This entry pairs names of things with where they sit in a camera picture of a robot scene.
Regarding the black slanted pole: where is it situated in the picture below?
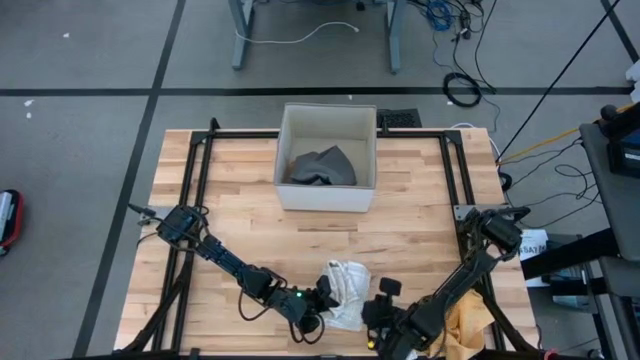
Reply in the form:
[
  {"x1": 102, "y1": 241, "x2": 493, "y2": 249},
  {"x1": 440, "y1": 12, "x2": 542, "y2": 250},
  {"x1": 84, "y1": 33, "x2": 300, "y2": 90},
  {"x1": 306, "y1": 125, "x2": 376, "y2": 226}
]
[{"x1": 494, "y1": 0, "x2": 621, "y2": 164}]

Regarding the white printed paper sheet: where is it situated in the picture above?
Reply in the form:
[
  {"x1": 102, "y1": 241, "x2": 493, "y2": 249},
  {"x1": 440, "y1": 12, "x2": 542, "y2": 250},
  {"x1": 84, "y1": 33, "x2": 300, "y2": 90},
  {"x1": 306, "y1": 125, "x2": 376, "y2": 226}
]
[{"x1": 518, "y1": 228, "x2": 550, "y2": 262}]

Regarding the black metal table frame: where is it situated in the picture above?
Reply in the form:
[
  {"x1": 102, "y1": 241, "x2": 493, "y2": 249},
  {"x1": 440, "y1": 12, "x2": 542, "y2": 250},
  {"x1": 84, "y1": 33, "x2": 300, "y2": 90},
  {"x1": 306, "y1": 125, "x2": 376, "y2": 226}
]
[{"x1": 117, "y1": 117, "x2": 544, "y2": 360}]

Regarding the black side table beam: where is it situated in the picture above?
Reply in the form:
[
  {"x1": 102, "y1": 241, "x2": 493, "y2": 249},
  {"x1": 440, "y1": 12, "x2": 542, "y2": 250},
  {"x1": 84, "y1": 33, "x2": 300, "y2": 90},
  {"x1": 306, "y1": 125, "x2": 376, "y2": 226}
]
[{"x1": 519, "y1": 227, "x2": 621, "y2": 281}]

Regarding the grey desk frame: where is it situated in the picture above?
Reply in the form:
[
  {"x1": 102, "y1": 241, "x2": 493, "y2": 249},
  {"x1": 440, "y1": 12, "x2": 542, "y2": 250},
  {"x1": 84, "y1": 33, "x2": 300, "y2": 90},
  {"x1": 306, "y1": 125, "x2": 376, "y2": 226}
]
[{"x1": 228, "y1": 0, "x2": 409, "y2": 75}]

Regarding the yellow cable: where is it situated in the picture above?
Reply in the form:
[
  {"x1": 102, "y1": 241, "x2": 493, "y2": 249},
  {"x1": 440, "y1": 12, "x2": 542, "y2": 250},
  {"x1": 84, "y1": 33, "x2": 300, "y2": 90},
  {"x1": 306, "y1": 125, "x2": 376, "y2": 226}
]
[{"x1": 499, "y1": 102, "x2": 636, "y2": 165}]

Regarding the white object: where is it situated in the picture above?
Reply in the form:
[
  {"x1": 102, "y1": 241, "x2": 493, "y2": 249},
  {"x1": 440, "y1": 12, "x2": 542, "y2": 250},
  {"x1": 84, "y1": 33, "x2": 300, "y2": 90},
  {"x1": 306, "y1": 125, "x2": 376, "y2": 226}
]
[{"x1": 624, "y1": 59, "x2": 640, "y2": 104}]

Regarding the black and blue device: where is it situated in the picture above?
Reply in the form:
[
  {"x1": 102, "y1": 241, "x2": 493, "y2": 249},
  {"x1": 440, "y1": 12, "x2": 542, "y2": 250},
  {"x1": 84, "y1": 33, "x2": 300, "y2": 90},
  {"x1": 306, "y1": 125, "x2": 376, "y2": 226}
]
[{"x1": 599, "y1": 102, "x2": 640, "y2": 180}]

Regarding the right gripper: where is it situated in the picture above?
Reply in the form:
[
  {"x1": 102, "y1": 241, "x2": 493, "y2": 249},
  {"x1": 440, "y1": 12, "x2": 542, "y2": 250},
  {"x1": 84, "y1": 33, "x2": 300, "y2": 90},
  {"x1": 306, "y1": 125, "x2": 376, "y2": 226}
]
[{"x1": 362, "y1": 277, "x2": 432, "y2": 360}]

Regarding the yellow towel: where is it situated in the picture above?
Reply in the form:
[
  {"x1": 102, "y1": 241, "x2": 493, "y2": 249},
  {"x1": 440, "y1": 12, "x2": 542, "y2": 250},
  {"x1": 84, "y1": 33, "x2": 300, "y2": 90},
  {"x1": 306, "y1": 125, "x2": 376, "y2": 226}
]
[{"x1": 427, "y1": 288, "x2": 496, "y2": 360}]

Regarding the grey side table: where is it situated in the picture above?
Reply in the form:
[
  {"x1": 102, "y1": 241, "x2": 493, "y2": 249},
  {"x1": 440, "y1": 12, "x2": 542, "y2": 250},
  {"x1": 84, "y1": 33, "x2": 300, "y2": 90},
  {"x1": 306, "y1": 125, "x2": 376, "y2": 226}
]
[{"x1": 579, "y1": 122, "x2": 640, "y2": 360}]

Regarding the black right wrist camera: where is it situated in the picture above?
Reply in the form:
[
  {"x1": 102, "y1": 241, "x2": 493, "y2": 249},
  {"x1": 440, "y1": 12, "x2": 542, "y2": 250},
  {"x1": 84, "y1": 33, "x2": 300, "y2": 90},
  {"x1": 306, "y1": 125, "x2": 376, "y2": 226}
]
[{"x1": 370, "y1": 299, "x2": 389, "y2": 331}]

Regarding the white checked towel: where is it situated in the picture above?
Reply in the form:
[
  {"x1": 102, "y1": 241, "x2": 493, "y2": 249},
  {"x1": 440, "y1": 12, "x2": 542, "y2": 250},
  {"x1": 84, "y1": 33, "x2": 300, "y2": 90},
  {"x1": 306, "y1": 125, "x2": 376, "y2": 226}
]
[{"x1": 319, "y1": 259, "x2": 372, "y2": 332}]

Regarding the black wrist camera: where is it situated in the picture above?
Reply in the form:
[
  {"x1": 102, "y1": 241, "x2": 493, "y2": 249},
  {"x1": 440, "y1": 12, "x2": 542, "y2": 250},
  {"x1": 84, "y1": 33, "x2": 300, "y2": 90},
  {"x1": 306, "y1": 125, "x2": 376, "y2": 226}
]
[
  {"x1": 299, "y1": 299, "x2": 324, "y2": 321},
  {"x1": 370, "y1": 299, "x2": 389, "y2": 331}
]

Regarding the white floor cable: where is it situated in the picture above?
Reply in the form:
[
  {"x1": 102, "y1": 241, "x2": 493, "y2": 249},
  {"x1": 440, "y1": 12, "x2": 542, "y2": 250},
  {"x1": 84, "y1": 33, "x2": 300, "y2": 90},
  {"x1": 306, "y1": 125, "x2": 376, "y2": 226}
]
[{"x1": 234, "y1": 20, "x2": 360, "y2": 45}]

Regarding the black left camera cable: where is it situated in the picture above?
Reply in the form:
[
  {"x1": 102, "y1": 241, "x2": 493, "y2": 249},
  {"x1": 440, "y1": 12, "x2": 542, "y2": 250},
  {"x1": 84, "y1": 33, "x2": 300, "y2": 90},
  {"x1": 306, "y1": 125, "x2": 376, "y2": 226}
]
[{"x1": 237, "y1": 287, "x2": 326, "y2": 346}]

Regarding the red and black device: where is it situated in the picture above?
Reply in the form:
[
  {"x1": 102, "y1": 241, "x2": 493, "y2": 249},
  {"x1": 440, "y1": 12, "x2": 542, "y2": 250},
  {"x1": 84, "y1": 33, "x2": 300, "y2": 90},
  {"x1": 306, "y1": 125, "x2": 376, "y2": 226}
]
[{"x1": 0, "y1": 188, "x2": 25, "y2": 259}]

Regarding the coiled black cable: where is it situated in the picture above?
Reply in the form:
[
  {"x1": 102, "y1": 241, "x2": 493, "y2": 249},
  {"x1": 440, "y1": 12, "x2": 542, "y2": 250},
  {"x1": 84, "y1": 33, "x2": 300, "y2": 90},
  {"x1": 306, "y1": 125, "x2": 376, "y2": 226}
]
[{"x1": 442, "y1": 72, "x2": 484, "y2": 109}]

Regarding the black perforated floor grate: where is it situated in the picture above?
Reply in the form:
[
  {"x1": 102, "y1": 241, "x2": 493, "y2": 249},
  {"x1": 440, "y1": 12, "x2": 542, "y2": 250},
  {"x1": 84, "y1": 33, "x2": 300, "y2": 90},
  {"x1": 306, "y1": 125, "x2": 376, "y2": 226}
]
[{"x1": 377, "y1": 108, "x2": 423, "y2": 129}]

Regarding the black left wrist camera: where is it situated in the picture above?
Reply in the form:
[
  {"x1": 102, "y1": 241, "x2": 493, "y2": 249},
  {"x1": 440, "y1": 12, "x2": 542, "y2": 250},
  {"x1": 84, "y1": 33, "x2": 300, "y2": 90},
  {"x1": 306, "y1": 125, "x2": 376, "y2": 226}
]
[{"x1": 299, "y1": 299, "x2": 324, "y2": 321}]

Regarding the blue cable bundle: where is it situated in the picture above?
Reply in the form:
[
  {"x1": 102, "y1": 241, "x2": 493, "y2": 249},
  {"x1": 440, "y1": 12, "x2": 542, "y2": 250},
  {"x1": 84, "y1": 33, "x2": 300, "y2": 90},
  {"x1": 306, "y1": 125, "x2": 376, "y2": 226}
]
[{"x1": 423, "y1": 0, "x2": 454, "y2": 32}]

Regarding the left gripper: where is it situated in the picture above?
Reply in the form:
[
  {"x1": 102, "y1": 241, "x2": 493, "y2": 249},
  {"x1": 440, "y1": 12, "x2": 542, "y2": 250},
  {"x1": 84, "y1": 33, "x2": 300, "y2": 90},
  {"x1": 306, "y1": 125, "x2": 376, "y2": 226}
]
[{"x1": 272, "y1": 274, "x2": 341, "y2": 346}]

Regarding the beige fabric storage box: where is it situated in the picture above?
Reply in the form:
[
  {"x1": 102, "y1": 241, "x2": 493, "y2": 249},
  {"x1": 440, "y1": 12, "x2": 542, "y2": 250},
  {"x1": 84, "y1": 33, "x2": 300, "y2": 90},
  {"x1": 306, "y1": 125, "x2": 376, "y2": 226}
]
[{"x1": 273, "y1": 103, "x2": 378, "y2": 214}]

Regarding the grey waffle towel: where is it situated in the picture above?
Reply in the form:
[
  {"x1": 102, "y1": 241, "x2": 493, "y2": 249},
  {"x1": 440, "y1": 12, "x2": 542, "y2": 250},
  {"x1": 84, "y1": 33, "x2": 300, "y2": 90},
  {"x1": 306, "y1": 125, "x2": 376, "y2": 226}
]
[{"x1": 287, "y1": 144, "x2": 359, "y2": 187}]

